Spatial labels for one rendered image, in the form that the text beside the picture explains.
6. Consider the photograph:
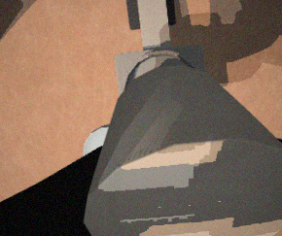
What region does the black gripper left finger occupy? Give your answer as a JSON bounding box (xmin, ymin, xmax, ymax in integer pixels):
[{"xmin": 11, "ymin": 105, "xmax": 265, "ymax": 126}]
[{"xmin": 0, "ymin": 146, "xmax": 102, "ymax": 236}]

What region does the pale grey round disc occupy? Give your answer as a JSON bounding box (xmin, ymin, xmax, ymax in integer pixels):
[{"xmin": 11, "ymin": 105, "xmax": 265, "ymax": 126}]
[{"xmin": 83, "ymin": 125, "xmax": 109, "ymax": 155}]

